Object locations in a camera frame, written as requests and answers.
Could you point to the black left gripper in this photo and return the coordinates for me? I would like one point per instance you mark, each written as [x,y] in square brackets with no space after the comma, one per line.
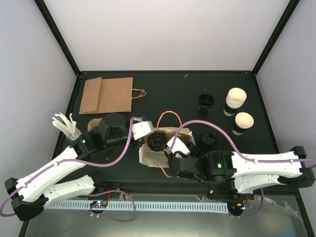
[141,141]

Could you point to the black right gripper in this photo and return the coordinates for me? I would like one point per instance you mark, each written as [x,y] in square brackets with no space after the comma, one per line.
[169,161]

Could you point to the cream paper bag with handles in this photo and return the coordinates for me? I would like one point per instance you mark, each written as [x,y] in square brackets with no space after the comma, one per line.
[159,159]

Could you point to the stack of white paper cups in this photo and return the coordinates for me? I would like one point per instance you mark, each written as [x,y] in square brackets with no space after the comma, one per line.
[234,100]

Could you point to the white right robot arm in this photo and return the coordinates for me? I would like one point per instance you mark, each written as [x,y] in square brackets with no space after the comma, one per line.
[233,174]

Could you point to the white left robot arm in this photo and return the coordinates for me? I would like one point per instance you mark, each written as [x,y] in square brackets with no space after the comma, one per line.
[103,145]

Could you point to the black coffee cup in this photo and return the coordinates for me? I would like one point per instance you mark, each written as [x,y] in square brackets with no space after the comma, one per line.
[205,103]

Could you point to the flat brown paper bag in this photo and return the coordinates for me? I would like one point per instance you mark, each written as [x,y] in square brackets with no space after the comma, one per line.
[90,96]

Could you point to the white stirrers in holder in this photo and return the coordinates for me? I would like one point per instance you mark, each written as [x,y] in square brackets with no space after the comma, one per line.
[67,126]

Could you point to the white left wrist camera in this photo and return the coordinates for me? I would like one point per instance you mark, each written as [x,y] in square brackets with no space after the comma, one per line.
[142,129]

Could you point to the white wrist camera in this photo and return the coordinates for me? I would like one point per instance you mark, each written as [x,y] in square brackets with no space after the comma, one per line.
[142,129]
[176,145]

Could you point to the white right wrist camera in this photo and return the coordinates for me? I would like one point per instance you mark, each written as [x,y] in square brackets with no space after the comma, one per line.
[176,145]

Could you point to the brown paper bag with handles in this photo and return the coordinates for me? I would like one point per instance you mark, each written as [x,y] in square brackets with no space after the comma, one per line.
[116,95]

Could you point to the white slotted cable duct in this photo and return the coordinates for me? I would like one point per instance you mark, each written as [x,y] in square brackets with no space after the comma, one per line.
[205,207]

